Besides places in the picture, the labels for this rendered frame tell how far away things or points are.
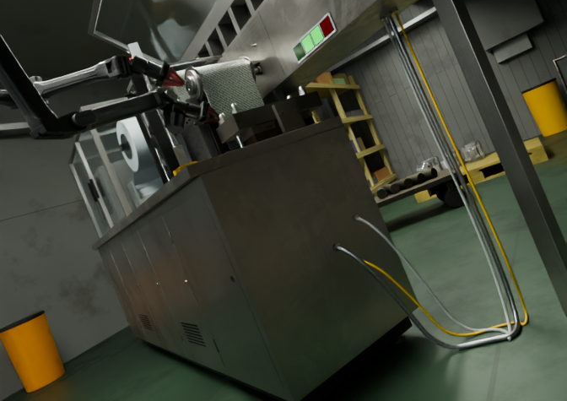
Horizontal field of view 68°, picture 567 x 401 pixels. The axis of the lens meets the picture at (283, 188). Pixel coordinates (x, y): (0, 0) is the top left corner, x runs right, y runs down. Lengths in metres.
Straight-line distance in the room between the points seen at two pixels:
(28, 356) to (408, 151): 6.12
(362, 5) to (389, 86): 6.27
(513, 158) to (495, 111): 0.15
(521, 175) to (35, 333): 3.74
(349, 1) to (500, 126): 0.61
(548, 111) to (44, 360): 6.42
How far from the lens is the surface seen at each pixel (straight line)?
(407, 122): 7.65
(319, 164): 1.54
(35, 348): 4.22
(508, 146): 1.46
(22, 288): 4.79
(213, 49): 2.32
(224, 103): 1.74
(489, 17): 7.12
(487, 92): 1.45
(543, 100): 6.76
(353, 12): 1.50
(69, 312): 4.93
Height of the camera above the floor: 0.72
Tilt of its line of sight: level
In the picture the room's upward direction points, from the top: 23 degrees counter-clockwise
